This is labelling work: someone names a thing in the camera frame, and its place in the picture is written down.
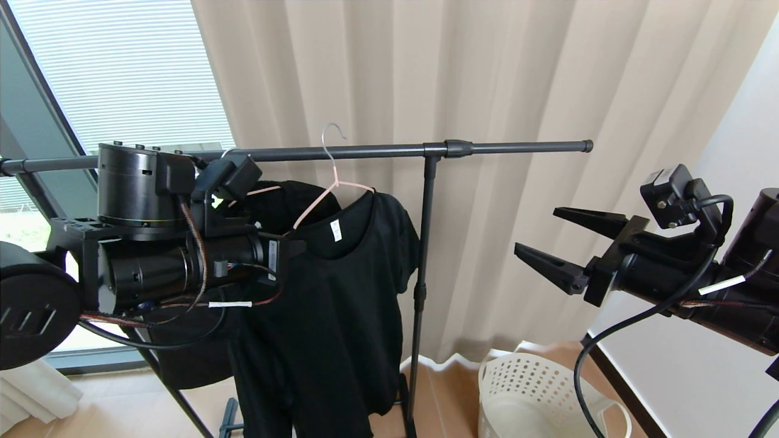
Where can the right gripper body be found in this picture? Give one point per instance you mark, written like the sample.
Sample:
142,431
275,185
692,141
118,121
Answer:
645,267

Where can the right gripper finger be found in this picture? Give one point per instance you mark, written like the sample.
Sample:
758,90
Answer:
593,220
551,267

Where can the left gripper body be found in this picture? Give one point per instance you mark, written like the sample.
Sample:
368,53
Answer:
231,261

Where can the pink clothes hanger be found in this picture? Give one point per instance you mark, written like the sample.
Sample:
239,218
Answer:
263,191
331,182

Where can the black shorts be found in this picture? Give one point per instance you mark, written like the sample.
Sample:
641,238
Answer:
201,359

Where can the black garment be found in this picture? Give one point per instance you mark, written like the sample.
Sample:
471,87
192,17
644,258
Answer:
335,316

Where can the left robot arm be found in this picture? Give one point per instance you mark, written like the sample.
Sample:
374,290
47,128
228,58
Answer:
36,298

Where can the black clothes rack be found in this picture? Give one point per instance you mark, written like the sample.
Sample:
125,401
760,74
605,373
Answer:
517,147

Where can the white laundry basket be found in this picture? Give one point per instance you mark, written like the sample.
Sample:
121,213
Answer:
535,389

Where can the beige curtain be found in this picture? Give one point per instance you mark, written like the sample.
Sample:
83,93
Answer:
30,389
487,73

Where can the window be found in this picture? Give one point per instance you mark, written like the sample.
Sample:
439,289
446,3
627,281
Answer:
122,61

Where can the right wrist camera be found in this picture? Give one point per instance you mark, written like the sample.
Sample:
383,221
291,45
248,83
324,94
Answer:
675,194

